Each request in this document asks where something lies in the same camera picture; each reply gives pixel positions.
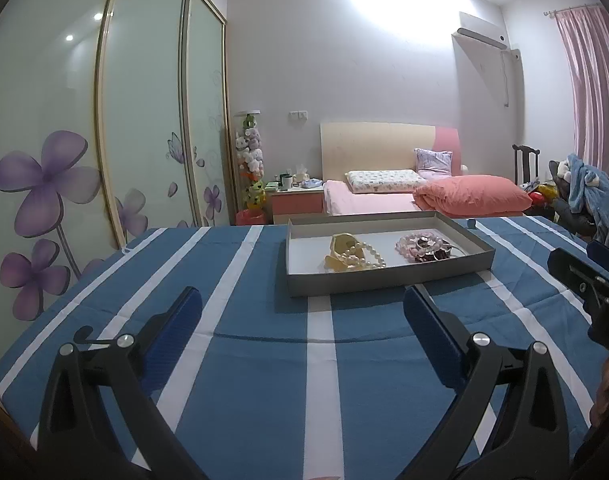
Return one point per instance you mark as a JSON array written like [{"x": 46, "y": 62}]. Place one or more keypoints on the wardrobe with flower print doors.
[{"x": 134, "y": 135}]

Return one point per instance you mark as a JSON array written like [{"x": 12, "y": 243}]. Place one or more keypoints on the curtain rod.
[{"x": 572, "y": 9}]

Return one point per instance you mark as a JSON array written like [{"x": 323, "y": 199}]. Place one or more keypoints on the pink bed sheet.
[{"x": 364, "y": 202}]

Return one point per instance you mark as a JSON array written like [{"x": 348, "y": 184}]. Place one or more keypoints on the light blue cloth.
[{"x": 310, "y": 183}]

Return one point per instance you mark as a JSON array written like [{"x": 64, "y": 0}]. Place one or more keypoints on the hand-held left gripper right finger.
[{"x": 429, "y": 332}]

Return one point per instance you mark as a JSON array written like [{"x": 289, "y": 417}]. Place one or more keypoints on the white air conditioner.
[{"x": 482, "y": 30}]

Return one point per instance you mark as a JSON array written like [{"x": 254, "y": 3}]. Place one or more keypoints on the white pipe cover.
[{"x": 513, "y": 77}]

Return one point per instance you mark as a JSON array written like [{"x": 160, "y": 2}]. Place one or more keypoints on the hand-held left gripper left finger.
[{"x": 177, "y": 322}]

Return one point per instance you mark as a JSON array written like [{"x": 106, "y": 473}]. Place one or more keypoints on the blue striped blanket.
[{"x": 264, "y": 360}]

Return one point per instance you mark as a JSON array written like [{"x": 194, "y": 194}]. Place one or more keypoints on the red and yellow toys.
[{"x": 539, "y": 194}]

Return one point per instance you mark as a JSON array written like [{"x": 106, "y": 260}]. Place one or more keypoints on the stack of stuffed toys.
[{"x": 250, "y": 160}]

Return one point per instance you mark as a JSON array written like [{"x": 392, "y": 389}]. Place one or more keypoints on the folded pink quilt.
[{"x": 474, "y": 195}]

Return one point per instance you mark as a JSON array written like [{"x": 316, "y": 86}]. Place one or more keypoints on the beige and pink headboard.
[{"x": 369, "y": 147}]

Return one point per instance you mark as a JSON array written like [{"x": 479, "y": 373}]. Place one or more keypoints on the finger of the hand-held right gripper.
[
  {"x": 569, "y": 267},
  {"x": 604, "y": 256}
]

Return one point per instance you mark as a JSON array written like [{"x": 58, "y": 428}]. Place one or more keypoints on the white floral pillow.
[{"x": 382, "y": 181}]

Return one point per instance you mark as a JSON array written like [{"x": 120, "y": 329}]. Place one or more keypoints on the purple pillow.
[{"x": 434, "y": 162}]

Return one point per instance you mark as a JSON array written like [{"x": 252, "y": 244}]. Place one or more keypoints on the silver bangle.
[{"x": 452, "y": 251}]

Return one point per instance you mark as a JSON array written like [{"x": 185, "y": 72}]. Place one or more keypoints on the tissue box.
[{"x": 302, "y": 173}]

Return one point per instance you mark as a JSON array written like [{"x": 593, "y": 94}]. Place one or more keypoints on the pink curtain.
[{"x": 594, "y": 100}]

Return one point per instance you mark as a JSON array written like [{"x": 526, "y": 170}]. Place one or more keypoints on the blue plush garment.
[{"x": 592, "y": 195}]

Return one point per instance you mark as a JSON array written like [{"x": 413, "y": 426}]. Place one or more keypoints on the wall socket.
[{"x": 298, "y": 114}]

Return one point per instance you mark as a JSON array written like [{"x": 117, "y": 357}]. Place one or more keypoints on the red bin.
[{"x": 249, "y": 217}]

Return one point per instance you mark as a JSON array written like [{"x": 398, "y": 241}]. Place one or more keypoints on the dark wooden chair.
[{"x": 527, "y": 162}]

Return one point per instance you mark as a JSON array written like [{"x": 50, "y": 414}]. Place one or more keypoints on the grey jewelry tray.
[{"x": 314, "y": 265}]

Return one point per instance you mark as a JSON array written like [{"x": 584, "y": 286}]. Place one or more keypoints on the pink nightstand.
[{"x": 297, "y": 205}]

